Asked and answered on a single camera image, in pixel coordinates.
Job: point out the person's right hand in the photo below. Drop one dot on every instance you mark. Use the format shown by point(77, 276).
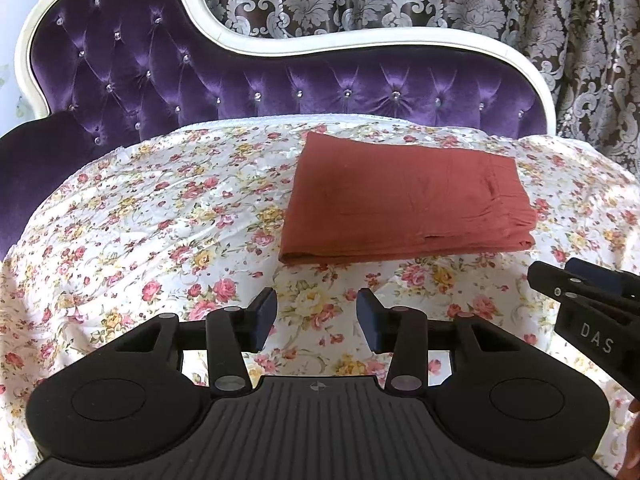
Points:
point(635, 435)

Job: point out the floral printed blanket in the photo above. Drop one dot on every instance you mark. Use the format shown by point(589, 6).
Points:
point(165, 210)

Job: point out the purple tufted sofa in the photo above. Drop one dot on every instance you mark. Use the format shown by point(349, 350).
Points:
point(150, 60)

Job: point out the rust red pants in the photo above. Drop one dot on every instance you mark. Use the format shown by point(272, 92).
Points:
point(405, 200)

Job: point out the grey damask curtain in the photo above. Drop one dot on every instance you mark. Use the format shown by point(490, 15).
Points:
point(450, 0)

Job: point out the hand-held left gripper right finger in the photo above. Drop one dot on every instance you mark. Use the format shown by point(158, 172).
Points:
point(369, 321)

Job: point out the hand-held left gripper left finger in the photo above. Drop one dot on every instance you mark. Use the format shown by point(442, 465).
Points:
point(264, 320)

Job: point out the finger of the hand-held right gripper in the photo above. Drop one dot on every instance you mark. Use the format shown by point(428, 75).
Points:
point(550, 280)
point(600, 276)

